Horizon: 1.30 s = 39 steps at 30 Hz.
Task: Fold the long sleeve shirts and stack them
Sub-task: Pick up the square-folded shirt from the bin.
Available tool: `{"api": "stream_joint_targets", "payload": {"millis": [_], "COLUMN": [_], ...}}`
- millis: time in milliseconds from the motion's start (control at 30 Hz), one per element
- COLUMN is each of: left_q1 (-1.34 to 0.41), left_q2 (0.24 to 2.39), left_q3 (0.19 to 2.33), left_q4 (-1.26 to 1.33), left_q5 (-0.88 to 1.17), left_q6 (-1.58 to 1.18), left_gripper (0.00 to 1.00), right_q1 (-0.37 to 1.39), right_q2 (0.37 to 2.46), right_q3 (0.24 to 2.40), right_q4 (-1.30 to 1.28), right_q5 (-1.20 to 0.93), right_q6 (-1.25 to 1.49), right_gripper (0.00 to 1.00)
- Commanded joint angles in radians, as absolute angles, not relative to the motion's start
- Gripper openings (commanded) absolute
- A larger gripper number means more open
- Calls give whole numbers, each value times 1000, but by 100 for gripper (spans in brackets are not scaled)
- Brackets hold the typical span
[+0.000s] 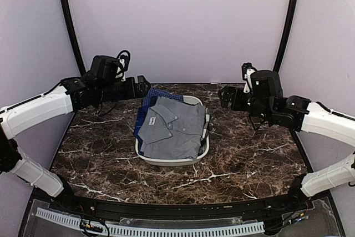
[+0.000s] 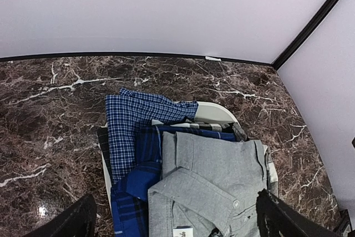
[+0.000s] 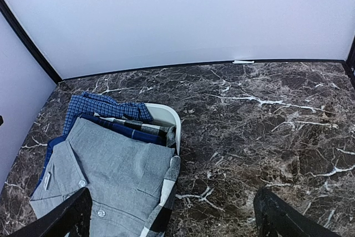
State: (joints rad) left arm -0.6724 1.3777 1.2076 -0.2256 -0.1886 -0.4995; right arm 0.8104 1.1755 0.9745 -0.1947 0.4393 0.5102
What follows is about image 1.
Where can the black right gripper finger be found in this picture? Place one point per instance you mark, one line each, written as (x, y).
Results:
(224, 102)
(224, 92)

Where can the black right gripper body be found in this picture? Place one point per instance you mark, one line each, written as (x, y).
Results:
(237, 104)

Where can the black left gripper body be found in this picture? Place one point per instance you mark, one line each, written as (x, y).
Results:
(110, 92)

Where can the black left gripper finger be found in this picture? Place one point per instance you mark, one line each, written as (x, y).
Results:
(143, 88)
(142, 79)

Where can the white laundry basket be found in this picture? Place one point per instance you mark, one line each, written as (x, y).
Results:
(174, 163)

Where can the grey long sleeve shirt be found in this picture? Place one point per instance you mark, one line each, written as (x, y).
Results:
(172, 130)

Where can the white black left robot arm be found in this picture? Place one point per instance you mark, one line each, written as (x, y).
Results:
(68, 96)

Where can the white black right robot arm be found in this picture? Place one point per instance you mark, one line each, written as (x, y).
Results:
(300, 115)

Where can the blue small-check shirt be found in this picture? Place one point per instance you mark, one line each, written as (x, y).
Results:
(153, 94)

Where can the blue plaid shirt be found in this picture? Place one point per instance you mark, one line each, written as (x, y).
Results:
(141, 115)

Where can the black white checked shirt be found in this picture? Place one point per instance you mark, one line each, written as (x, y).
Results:
(205, 136)

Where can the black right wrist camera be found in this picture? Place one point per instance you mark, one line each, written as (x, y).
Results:
(261, 83)

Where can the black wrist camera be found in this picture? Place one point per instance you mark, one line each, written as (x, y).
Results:
(261, 83)
(110, 69)

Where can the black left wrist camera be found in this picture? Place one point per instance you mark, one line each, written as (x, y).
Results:
(110, 69)

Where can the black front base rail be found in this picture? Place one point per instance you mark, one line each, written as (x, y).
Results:
(269, 209)

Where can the black left frame post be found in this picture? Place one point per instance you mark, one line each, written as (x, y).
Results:
(72, 36)

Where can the black frame post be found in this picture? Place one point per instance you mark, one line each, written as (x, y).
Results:
(72, 36)
(285, 35)

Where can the black right frame post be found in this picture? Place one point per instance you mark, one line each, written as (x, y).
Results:
(285, 35)

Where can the white slotted cable duct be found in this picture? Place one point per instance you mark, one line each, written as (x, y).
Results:
(109, 229)

